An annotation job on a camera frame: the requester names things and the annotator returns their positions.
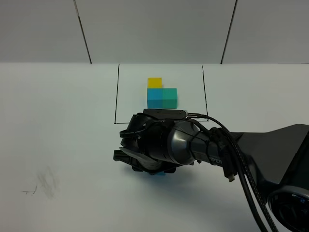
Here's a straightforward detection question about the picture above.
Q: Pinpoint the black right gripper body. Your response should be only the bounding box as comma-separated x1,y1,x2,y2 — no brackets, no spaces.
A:
119,112,193,173

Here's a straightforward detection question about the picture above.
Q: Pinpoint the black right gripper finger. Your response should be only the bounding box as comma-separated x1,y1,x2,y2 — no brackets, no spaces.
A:
113,150,144,172

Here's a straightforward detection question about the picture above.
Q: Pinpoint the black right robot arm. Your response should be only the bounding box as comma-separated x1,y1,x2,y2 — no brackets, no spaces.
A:
113,109,309,232

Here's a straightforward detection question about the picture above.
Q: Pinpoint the blue template block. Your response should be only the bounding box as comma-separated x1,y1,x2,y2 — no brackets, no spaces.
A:
147,88,163,109

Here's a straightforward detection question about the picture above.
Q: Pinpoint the green template block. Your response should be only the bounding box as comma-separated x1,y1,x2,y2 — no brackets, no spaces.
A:
162,88,178,109

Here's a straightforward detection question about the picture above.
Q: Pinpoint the yellow template block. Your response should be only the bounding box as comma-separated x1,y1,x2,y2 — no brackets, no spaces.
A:
147,78,163,88

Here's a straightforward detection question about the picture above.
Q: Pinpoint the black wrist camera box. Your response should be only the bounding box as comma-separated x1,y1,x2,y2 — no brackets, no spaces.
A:
143,109,187,120

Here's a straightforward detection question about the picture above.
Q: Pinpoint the black smooth cable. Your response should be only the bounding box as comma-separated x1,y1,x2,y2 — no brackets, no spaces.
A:
187,112,268,232

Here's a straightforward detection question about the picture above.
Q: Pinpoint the black braided cable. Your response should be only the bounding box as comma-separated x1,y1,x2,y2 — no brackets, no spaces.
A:
212,125,281,232

